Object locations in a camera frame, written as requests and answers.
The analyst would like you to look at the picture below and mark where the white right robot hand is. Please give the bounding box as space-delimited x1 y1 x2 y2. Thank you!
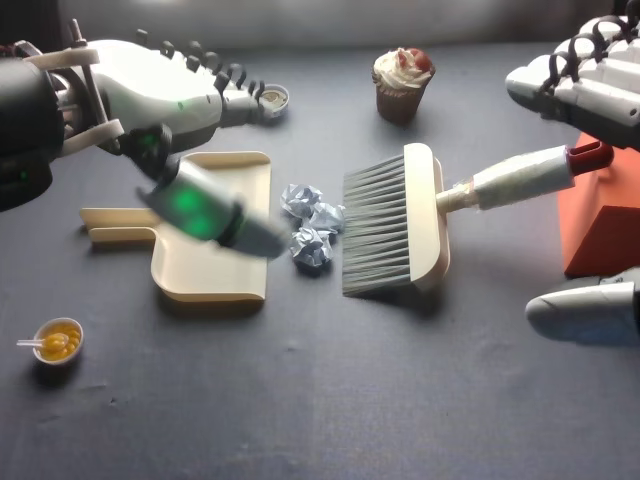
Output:
504 0 640 346

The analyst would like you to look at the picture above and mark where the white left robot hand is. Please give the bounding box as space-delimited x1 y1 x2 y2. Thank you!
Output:
92 28 292 260

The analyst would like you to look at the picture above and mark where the white paper ball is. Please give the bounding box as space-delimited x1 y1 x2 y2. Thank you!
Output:
288 227 335 274
309 202 347 235
279 183 324 219

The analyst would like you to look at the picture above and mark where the cream plastic dustpan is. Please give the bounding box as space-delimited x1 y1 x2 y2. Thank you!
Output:
79 151 274 305

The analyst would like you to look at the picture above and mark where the cream brush with grey bristles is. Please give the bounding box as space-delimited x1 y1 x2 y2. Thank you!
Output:
341 142 615 299

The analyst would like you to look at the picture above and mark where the small bowl of greenish soup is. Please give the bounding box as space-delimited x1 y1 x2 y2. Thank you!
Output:
252 83 291 121

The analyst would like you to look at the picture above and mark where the orange foam block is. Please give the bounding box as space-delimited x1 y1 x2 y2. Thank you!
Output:
557 132 640 281

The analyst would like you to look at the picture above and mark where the toy cupcake with red hearts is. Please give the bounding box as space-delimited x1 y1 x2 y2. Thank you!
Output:
371 47 436 125

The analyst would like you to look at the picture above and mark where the small bowl of yellow corn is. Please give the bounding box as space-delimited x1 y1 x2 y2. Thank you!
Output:
32 317 85 366

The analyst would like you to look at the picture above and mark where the small white plastic spoon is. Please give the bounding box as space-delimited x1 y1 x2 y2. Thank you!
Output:
16 335 69 350

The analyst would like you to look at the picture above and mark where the grey table cloth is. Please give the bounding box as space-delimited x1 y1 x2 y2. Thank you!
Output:
0 39 640 480

